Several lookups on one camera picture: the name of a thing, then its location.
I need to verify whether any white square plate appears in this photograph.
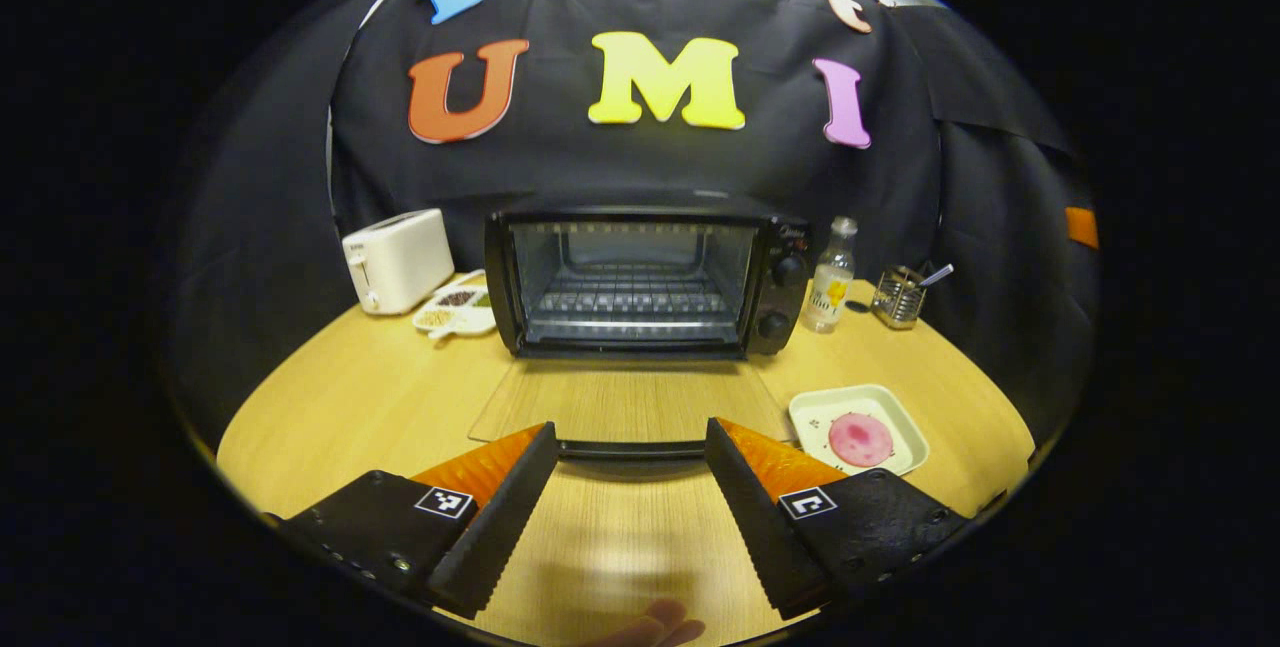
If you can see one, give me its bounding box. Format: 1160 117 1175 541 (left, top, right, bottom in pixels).
788 384 930 478

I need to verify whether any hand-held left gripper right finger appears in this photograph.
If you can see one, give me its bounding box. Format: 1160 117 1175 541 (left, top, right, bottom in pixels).
705 417 971 620

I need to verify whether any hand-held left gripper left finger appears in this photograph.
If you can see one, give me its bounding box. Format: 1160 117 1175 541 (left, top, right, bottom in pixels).
280 421 559 621

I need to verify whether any black backdrop cloth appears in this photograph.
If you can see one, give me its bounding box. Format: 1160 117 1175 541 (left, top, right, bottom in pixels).
170 0 1101 448

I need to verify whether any white toaster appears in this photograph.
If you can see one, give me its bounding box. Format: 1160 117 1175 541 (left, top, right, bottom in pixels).
342 208 456 316

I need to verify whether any pink round food slice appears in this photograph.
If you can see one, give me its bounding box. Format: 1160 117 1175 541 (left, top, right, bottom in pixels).
828 413 895 469

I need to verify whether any black electric oven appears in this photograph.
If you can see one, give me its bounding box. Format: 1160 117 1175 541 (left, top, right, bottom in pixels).
468 195 813 460

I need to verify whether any wire mesh utensil holder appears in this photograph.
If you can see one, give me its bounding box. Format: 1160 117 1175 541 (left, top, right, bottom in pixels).
871 265 926 330

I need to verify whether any clear plastic bottle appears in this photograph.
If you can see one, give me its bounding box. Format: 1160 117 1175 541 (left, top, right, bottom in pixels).
800 217 858 334

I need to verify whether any white divided snack dish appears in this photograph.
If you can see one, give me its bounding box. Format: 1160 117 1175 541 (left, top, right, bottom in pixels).
412 269 498 340

